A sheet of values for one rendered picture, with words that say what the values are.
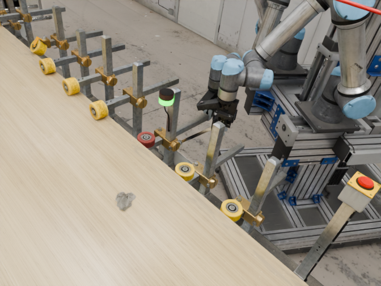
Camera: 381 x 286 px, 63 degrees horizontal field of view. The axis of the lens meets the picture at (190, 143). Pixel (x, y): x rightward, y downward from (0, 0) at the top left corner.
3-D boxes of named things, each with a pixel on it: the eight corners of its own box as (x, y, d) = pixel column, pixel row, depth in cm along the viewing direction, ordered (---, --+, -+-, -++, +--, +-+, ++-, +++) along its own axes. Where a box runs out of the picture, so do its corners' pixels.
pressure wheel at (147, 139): (147, 147, 149) (147, 127, 142) (157, 156, 145) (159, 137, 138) (133, 154, 144) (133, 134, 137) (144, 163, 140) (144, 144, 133)
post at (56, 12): (68, 79, 207) (57, 4, 176) (71, 81, 205) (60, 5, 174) (63, 80, 205) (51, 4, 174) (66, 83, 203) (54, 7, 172)
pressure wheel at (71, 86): (73, 74, 154) (81, 87, 153) (71, 82, 160) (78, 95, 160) (62, 76, 150) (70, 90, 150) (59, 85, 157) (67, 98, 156)
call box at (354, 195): (345, 188, 94) (357, 170, 89) (368, 202, 90) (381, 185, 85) (335, 200, 90) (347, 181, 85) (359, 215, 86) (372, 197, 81)
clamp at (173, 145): (161, 134, 154) (161, 126, 150) (180, 148, 147) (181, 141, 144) (152, 138, 150) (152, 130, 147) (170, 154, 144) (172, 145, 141)
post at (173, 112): (167, 166, 160) (175, 85, 129) (172, 170, 159) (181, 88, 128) (162, 169, 158) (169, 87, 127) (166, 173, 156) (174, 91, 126)
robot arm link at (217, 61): (232, 57, 147) (222, 63, 142) (228, 78, 154) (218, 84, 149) (219, 51, 150) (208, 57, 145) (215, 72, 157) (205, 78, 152)
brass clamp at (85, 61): (80, 56, 184) (79, 48, 181) (93, 65, 178) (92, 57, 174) (71, 58, 181) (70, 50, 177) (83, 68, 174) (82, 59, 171)
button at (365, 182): (359, 177, 88) (362, 173, 86) (373, 185, 86) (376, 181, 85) (354, 184, 85) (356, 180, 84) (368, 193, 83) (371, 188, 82)
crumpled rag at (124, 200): (119, 189, 114) (119, 185, 113) (137, 193, 114) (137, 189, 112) (110, 207, 107) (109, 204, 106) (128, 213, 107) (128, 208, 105)
